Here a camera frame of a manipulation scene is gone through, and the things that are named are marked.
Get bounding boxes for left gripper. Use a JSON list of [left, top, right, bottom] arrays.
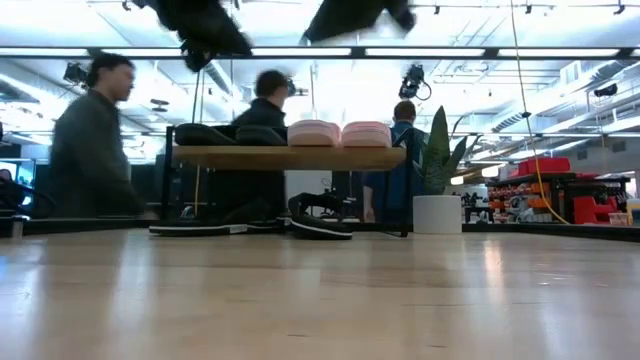
[[152, 0, 254, 74]]

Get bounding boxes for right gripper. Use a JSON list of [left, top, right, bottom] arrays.
[[299, 0, 418, 45]]

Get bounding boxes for black slide sandal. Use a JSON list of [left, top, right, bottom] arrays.
[[173, 122, 240, 148], [234, 124, 289, 148]]

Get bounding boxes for pink slide sandal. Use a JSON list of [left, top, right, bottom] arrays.
[[340, 120, 394, 149], [286, 119, 343, 149]]

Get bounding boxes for black flip-flop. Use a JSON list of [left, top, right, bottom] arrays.
[[288, 192, 354, 242], [148, 197, 291, 238]]

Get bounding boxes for black rig crossbar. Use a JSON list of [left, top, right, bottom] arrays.
[[0, 44, 640, 61]]

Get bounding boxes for person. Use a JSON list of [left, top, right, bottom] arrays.
[[34, 52, 147, 220], [207, 69, 297, 224], [360, 99, 429, 225]]

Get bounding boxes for green plant in white pot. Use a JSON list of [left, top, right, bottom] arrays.
[[411, 105, 482, 236]]

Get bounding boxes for storage rack with red bins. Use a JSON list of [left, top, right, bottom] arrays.
[[487, 156, 632, 226]]

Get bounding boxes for wooden shelf with black frame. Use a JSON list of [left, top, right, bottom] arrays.
[[159, 124, 417, 239]]

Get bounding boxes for yellow cable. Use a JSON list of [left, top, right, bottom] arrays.
[[508, 0, 570, 226]]

